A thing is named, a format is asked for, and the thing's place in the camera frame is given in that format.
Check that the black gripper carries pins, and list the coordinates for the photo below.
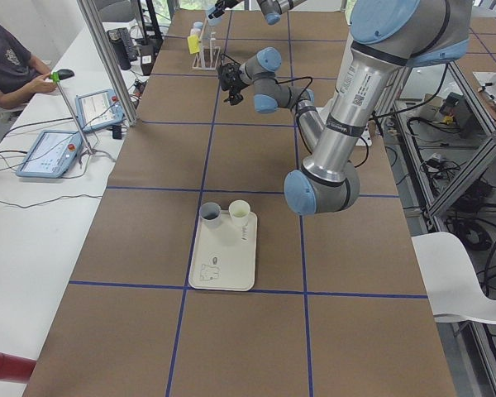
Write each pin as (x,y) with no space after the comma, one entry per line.
(222,7)
(234,83)

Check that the yellow plastic cup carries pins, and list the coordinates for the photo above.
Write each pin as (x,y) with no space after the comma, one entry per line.
(193,44)

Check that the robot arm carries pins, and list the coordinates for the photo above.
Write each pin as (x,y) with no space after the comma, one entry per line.
(272,10)
(385,36)

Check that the pale green plastic cup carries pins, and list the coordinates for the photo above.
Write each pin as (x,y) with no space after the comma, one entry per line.
(239,211)

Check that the grey plastic cup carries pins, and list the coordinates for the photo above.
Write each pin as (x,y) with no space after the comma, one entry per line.
(210,214)

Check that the far teach pendant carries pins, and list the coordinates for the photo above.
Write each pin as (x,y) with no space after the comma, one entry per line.
(99,110)

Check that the teach pendant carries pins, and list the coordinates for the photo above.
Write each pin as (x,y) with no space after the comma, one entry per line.
(99,110)
(51,155)

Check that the cream plastic tray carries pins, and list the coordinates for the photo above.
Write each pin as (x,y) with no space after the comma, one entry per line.
(224,257)

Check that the reacher grabber stick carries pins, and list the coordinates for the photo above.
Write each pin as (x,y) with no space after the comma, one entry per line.
(88,149)

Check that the near teach pendant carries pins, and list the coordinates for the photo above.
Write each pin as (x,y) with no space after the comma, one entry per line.
(51,155)

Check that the seated person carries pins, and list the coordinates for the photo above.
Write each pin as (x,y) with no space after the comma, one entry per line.
(22,74)

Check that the white chair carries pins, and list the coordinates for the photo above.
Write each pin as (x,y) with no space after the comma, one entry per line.
(450,280)

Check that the red cylinder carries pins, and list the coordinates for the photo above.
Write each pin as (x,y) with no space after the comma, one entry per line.
(16,369)

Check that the white wire cup rack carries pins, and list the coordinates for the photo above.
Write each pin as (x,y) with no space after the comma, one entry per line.
(207,57)

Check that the aluminium frame post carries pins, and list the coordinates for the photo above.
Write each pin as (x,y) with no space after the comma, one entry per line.
(108,57)

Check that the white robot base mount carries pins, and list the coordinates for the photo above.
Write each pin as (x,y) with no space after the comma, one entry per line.
(365,138)

